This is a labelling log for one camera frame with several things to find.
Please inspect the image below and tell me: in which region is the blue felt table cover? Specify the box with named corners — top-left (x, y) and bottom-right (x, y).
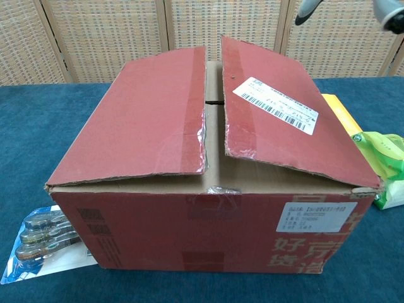
top-left (0, 74), bottom-right (404, 303)

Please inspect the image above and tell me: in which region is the correction tape blister pack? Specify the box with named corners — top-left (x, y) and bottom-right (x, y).
top-left (0, 204), bottom-right (98, 287)

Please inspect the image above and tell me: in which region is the woven rattan folding screen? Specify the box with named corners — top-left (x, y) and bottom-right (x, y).
top-left (0, 0), bottom-right (404, 86)

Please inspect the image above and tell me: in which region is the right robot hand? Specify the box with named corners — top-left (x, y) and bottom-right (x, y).
top-left (295, 0), bottom-right (404, 32)

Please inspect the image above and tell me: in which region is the white and orange book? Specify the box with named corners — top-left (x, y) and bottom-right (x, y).
top-left (321, 93), bottom-right (364, 135)

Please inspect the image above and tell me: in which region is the red cardboard box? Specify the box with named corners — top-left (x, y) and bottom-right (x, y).
top-left (44, 34), bottom-right (384, 287)

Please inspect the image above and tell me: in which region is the green tissue pack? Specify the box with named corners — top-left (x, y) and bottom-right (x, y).
top-left (349, 131), bottom-right (404, 211)

